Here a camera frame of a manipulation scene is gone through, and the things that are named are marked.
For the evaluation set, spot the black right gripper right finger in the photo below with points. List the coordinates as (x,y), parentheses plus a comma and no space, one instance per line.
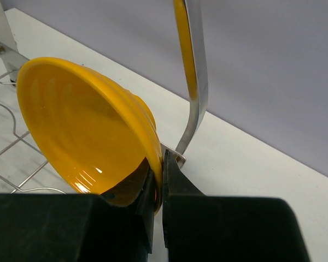
(198,227)

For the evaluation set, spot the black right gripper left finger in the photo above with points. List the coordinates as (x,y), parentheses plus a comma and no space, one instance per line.
(116,225)

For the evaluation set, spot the yellow bowl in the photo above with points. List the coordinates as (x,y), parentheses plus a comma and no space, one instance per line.
(93,132)

